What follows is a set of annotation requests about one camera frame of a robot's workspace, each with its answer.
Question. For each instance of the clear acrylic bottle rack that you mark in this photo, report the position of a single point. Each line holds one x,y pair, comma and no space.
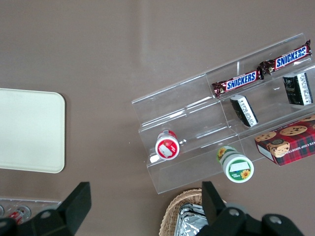
46,202

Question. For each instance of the light wicker basket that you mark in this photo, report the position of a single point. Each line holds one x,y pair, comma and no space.
172,209

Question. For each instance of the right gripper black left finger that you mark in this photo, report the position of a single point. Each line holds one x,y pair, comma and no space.
78,204

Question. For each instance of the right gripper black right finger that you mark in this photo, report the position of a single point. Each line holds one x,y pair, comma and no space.
212,204

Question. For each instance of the clear acrylic stepped shelf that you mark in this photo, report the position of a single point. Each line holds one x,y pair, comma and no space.
187,98

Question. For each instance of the green sunflower yogurt cup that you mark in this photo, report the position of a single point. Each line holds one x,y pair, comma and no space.
237,167

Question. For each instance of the red lid yogurt cup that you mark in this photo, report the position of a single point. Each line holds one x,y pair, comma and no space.
167,147

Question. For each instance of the Snickers chocolate bar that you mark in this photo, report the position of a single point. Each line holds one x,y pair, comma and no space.
288,57
240,82

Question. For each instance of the small black white box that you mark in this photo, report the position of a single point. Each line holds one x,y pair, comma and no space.
244,110
299,89

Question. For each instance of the red tartan cookie box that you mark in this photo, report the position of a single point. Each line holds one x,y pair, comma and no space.
292,142

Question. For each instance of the beige plastic tray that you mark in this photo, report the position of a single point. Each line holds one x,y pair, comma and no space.
29,130

